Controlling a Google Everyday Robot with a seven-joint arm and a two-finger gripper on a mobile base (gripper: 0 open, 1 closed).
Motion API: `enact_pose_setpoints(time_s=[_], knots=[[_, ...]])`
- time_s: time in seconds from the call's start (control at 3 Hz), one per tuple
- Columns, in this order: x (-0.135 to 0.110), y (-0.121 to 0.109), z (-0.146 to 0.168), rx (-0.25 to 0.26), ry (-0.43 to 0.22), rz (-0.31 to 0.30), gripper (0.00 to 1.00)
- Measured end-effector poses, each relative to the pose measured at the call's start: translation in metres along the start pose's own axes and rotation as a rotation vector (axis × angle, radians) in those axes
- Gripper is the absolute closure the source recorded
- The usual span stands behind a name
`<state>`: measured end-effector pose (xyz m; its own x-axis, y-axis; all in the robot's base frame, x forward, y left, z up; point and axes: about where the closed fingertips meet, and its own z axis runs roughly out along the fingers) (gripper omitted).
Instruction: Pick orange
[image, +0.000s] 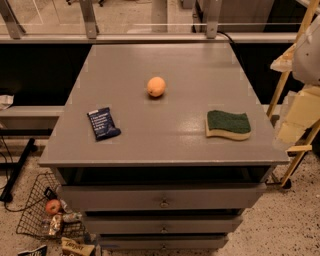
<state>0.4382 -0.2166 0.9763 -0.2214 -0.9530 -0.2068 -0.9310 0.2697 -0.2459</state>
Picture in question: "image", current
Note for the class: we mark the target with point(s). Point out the white paper at left edge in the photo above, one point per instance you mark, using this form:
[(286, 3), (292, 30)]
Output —
[(6, 101)]

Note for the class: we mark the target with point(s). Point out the silver foil snack wrapper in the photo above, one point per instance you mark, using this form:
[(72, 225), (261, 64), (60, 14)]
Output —
[(56, 225)]

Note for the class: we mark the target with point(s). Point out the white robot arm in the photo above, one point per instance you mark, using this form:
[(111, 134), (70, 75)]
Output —
[(306, 58)]

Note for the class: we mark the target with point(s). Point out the drawer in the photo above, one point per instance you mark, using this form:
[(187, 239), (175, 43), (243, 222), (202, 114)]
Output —
[(171, 197), (162, 242), (162, 224)]

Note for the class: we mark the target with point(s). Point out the dark snack bag on floor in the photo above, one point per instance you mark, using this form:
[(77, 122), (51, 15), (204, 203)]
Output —
[(40, 251)]

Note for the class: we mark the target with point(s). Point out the green and yellow sponge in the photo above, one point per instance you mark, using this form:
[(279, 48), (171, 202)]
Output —
[(227, 125)]

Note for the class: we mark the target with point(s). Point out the grey drawer cabinet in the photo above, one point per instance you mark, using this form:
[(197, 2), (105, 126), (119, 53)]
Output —
[(163, 139)]

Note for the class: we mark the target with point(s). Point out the orange fruit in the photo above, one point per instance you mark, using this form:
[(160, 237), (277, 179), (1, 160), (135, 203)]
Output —
[(156, 87)]

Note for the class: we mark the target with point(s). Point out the bottom drawer front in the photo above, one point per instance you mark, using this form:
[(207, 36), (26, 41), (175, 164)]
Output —
[(162, 242)]

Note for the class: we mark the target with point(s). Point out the blue snack bar packet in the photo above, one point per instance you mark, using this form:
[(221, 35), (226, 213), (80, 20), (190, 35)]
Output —
[(102, 124)]

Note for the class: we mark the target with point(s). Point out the red apple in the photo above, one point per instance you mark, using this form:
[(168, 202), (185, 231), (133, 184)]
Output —
[(53, 206)]

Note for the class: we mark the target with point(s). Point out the yellow chip bag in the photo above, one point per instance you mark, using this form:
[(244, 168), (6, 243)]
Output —
[(72, 248)]

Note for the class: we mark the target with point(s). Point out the middle drawer front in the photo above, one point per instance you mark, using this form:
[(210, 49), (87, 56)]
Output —
[(162, 224)]

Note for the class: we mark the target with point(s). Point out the metal railing frame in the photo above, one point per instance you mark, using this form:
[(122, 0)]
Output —
[(104, 21)]

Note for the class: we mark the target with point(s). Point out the black metal stand leg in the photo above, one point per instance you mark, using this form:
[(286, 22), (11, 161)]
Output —
[(16, 167)]

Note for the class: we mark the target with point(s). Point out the black wire basket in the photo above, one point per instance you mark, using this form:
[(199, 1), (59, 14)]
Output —
[(35, 221)]

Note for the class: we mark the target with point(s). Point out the top drawer front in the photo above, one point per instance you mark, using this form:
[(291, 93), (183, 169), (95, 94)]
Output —
[(171, 197)]

